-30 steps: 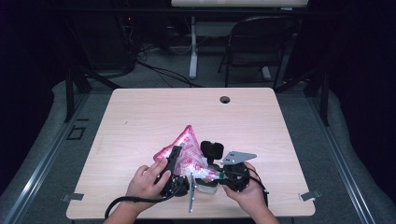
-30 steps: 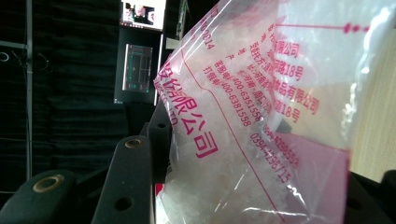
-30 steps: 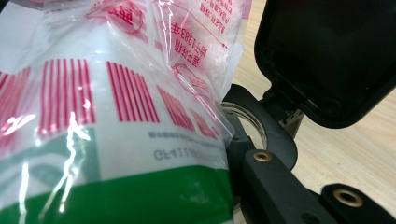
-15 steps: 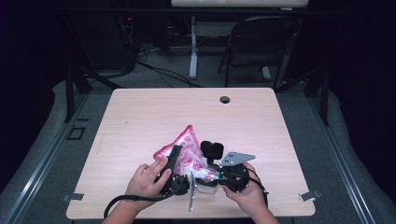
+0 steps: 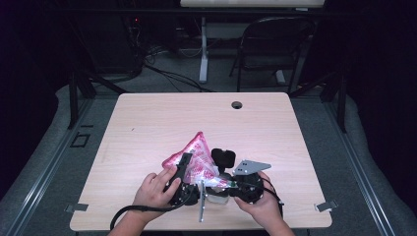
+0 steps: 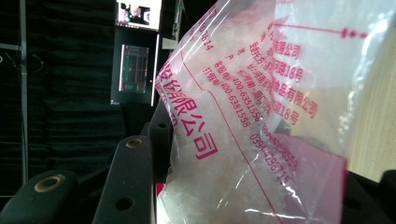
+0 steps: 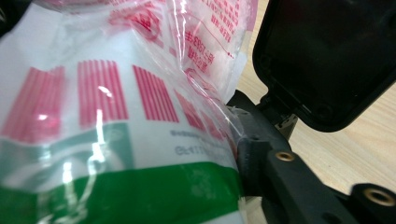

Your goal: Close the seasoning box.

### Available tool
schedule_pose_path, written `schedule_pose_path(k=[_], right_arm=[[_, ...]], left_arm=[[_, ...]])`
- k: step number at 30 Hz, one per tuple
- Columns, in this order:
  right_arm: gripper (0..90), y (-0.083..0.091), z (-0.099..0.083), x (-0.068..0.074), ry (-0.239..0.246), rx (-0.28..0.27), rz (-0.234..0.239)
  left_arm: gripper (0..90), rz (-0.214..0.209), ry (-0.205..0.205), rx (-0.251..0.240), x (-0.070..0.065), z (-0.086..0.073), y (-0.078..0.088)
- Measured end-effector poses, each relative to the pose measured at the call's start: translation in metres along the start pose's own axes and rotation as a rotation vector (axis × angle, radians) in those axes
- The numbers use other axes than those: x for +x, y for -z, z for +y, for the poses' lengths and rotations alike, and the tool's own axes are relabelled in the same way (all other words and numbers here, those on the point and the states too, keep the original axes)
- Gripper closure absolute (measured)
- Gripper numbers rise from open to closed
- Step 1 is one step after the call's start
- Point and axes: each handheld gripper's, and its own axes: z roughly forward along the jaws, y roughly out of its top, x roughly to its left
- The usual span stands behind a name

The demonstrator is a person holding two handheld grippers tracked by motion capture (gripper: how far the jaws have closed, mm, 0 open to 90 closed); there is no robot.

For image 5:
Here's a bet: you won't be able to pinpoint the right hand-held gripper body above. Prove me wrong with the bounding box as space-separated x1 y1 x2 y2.
229 159 272 205

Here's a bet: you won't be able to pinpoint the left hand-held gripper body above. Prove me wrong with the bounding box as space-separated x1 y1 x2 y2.
163 178 208 223

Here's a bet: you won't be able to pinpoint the pink printed plastic bag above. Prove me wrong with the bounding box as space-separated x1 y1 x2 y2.
161 131 232 190

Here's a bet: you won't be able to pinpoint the clear jar with black lid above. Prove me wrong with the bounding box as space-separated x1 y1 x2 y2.
206 147 237 205

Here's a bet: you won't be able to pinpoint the person's right hand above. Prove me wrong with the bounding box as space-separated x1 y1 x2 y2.
234 171 284 230

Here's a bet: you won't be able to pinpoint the person's left hand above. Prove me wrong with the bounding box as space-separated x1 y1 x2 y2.
132 166 183 217

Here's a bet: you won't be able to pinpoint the white desk leg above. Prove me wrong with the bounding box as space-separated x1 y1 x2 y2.
274 69 287 87
198 16 210 85

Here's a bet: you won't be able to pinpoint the black metal stand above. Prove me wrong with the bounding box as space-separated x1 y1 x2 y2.
288 70 348 134
66 65 130 131

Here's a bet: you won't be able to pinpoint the black folding chair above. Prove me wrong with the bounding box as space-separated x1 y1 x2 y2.
228 16 317 94

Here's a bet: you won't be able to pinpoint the dark computer tower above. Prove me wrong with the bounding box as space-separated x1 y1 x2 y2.
74 13 146 79

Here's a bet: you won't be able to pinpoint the right hand-held gripper black cable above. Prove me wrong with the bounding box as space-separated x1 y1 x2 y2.
262 176 285 219

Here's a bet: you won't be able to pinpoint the hand-held gripper black cable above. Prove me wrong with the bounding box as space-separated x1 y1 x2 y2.
262 176 285 219
109 183 198 231

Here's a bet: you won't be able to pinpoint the left hand-held gripper black cable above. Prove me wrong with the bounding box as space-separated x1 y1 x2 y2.
109 183 198 231

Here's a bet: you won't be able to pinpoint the grey metal table bracket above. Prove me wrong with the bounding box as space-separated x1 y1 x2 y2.
314 200 338 212
64 203 89 213

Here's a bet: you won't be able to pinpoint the black floor cables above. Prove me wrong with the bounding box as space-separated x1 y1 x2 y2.
143 45 214 93

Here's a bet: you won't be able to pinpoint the grey metal floor rail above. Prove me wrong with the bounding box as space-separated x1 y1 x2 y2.
5 97 94 236
323 97 398 236

